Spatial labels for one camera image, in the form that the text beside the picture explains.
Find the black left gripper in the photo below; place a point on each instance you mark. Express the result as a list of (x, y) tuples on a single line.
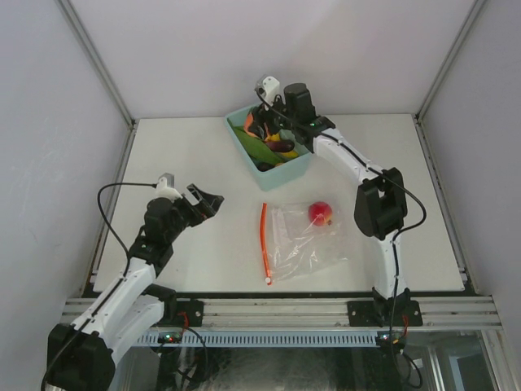
[(206, 208)]

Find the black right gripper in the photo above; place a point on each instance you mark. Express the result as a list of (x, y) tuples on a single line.
[(262, 115)]

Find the yellow fake banana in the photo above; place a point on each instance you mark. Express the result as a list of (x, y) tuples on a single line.
[(291, 154)]

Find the orange fake fruit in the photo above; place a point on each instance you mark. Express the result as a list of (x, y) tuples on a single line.
[(249, 122)]

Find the purple fake eggplant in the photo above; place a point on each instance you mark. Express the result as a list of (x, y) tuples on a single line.
[(280, 146)]

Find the green fake leafy vegetable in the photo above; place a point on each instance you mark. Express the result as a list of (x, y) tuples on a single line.
[(255, 148)]

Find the small dark fake food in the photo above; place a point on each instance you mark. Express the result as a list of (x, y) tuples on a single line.
[(263, 166)]

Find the clear zip top bag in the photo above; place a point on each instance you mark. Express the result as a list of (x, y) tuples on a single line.
[(291, 246)]

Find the red fake apple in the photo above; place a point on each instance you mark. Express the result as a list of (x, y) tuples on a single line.
[(320, 213)]

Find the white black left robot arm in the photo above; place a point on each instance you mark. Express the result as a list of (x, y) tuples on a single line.
[(84, 354)]

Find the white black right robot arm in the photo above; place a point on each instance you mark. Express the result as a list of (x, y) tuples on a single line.
[(380, 205)]

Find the light blue plastic bin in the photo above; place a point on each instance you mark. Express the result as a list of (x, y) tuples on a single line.
[(275, 177)]

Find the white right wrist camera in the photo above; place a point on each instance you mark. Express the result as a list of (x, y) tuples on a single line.
[(268, 87)]

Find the slotted grey cable duct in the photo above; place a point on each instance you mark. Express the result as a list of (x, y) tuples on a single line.
[(260, 339)]

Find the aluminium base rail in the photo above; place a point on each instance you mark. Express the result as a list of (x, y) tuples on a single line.
[(437, 313)]

